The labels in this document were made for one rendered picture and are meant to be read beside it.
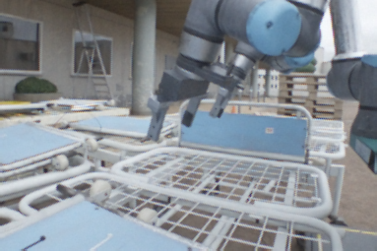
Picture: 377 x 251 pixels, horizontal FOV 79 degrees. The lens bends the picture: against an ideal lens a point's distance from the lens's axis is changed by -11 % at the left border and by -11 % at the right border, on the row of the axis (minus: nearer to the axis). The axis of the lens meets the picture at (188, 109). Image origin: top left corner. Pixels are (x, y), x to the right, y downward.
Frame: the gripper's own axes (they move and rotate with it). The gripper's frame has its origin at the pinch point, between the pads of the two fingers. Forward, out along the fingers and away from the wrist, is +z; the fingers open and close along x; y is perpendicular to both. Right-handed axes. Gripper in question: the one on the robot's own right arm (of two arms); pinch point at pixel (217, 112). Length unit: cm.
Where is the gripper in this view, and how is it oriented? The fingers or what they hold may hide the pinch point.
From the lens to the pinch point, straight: 93.1
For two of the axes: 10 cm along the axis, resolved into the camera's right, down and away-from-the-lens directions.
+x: 2.4, 0.3, 9.7
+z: -4.5, 8.9, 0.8
